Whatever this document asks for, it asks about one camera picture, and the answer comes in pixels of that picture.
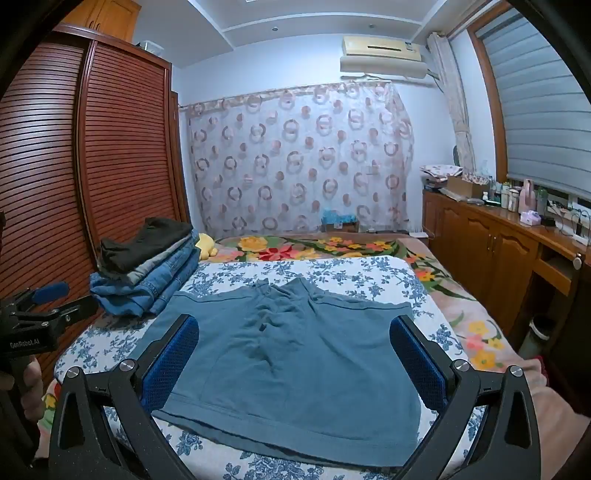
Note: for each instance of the colourful floral blanket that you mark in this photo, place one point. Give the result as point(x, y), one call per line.
point(323, 247)

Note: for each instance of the brown slatted wooden wardrobe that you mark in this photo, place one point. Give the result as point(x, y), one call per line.
point(124, 138)

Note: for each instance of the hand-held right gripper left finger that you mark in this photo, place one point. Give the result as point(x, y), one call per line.
point(173, 364)

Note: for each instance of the white air deflector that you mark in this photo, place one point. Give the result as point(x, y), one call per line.
point(383, 67)

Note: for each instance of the white trash bin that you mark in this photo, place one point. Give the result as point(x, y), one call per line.
point(540, 334)

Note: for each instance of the row of toiletry bottles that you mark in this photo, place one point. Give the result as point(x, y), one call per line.
point(512, 196)

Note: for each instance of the white air conditioner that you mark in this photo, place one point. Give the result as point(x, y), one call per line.
point(381, 48)

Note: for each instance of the long wooden cabinet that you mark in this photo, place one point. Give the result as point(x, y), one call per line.
point(489, 249)

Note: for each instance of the wooden window frame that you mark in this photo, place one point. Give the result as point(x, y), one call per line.
point(487, 92)

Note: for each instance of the open cardboard box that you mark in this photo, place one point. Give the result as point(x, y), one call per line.
point(464, 187)

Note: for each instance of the pink tissue box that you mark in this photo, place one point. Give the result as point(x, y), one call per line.
point(530, 218)

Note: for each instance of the folded dark blue jeans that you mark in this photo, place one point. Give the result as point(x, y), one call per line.
point(178, 265)

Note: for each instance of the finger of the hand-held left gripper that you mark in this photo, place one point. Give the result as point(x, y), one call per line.
point(76, 308)
point(51, 291)

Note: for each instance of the yellow plush toy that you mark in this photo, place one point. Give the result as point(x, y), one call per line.
point(205, 244)

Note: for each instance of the white blue-flowered quilt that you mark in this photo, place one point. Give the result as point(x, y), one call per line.
point(369, 277)

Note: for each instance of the folded dark garment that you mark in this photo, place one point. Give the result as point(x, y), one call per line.
point(138, 244)

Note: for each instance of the light wooden overhead cabinet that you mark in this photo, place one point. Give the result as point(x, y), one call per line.
point(106, 16)

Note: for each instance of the folded floral cloth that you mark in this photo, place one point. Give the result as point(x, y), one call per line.
point(441, 170)

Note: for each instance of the folded grey garment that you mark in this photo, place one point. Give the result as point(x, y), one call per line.
point(159, 263)

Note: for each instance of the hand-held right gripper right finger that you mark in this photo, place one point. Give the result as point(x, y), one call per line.
point(418, 364)

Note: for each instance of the grey striped window blind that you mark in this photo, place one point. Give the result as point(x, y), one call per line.
point(540, 106)

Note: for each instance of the person's left hand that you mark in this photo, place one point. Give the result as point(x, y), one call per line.
point(33, 385)

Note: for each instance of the blue-grey pants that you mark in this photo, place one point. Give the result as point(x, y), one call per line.
point(295, 364)

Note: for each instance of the clear plastic box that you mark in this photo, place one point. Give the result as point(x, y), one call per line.
point(148, 46)

